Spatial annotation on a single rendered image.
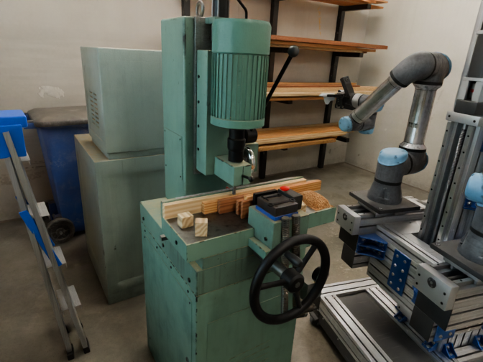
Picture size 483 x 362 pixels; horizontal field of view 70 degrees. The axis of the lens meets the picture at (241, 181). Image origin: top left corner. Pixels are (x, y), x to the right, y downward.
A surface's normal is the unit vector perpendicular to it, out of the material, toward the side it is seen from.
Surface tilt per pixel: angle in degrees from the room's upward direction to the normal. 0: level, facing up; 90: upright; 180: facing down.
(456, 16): 90
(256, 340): 90
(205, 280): 90
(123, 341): 0
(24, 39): 90
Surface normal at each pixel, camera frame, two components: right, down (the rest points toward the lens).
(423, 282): -0.95, 0.06
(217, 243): 0.53, 0.32
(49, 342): 0.05, -0.94
